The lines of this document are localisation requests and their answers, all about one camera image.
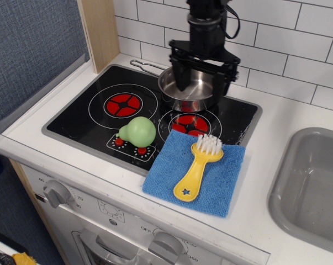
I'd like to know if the yellow dish brush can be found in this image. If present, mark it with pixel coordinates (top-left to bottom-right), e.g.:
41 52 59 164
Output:
173 134 224 202

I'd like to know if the grey left oven knob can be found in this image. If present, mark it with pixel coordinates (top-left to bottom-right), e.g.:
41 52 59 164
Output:
43 180 71 209

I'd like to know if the white toy oven front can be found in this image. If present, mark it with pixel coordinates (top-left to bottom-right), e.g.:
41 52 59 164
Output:
23 166 269 264

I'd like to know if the grey right oven knob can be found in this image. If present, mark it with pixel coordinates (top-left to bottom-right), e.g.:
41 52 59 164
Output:
148 232 184 264

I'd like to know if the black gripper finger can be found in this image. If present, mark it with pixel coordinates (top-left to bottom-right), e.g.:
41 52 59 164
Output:
172 61 192 91
209 71 233 105

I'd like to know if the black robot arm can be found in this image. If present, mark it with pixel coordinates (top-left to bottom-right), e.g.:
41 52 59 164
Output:
165 1 240 112

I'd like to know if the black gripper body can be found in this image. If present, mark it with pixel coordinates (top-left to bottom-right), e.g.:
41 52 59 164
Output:
169 20 240 81

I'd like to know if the black toy cooktop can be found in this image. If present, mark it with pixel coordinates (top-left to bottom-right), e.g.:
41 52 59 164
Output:
42 65 262 175

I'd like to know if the grey oven knob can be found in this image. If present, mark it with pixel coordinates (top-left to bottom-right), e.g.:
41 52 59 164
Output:
148 232 184 264
43 180 71 209

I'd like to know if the grey sink basin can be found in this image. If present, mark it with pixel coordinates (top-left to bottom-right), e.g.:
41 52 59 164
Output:
268 128 333 253

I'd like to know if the green toy pear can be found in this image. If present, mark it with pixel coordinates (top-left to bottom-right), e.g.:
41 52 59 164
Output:
117 116 156 147

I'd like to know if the small steel saucepan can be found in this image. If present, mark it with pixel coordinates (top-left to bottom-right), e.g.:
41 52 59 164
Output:
130 60 219 113

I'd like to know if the yellow object at corner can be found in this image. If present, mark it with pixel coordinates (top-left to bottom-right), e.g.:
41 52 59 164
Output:
12 252 37 265

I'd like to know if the blue microfibre cloth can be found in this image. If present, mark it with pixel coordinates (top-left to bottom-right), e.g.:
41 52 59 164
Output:
142 130 246 218

